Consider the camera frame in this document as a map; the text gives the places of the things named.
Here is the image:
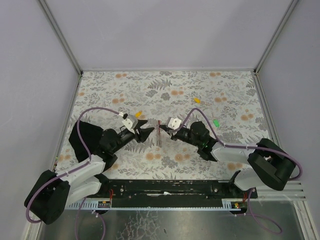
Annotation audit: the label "orange tag key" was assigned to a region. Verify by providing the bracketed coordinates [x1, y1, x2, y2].
[135, 110, 143, 118]

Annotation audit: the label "red grey key organizer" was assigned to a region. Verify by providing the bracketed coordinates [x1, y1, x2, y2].
[156, 120, 162, 148]

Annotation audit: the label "green tag key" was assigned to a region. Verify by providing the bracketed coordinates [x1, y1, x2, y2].
[212, 114, 220, 128]

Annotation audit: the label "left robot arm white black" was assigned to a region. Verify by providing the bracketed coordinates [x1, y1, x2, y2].
[24, 120, 154, 225]

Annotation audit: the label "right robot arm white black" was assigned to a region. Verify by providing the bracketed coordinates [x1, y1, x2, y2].
[159, 119, 297, 191]

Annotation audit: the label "black cloth cap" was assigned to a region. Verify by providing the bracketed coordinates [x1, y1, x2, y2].
[68, 121, 103, 163]

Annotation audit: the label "yellow tag key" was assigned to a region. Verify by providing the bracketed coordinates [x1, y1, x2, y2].
[193, 97, 211, 106]

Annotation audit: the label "floral table mat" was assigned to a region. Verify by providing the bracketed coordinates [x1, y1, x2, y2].
[65, 71, 269, 180]

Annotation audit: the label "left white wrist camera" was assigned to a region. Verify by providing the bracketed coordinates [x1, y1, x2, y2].
[121, 113, 138, 133]

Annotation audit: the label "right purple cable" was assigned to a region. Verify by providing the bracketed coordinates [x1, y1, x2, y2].
[178, 108, 303, 180]

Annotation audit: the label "purple cable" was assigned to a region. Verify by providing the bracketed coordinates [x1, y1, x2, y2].
[26, 107, 124, 223]
[178, 108, 303, 180]

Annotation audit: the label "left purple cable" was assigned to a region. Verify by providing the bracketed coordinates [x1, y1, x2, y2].
[26, 107, 124, 223]

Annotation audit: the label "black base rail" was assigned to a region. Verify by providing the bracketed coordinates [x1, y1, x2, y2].
[91, 174, 258, 209]

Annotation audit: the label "aluminium frame posts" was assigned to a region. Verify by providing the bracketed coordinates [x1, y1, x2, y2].
[37, 0, 301, 76]

